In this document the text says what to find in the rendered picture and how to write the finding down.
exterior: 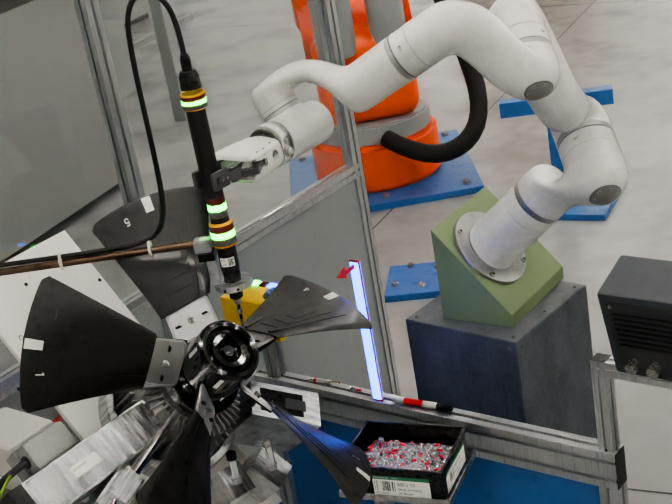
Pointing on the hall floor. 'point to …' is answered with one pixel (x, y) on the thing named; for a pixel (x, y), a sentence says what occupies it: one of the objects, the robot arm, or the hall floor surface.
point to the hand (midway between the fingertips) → (210, 178)
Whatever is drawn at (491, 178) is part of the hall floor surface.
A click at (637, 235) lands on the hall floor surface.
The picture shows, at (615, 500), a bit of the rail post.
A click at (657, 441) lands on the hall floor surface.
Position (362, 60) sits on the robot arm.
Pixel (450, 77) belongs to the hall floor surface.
